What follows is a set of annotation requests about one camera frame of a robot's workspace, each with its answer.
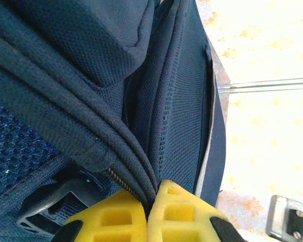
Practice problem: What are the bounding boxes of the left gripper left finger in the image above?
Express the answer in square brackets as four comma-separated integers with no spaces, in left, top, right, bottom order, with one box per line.
[54,189,149,242]

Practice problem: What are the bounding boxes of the navy blue backpack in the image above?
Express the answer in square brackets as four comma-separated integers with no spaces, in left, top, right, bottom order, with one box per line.
[0,0,227,242]

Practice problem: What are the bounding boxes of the grey metal bracket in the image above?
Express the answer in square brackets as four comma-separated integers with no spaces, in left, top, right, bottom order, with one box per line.
[265,195,303,240]

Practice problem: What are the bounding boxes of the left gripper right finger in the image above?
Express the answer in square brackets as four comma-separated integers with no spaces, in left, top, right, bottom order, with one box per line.
[146,178,247,242]

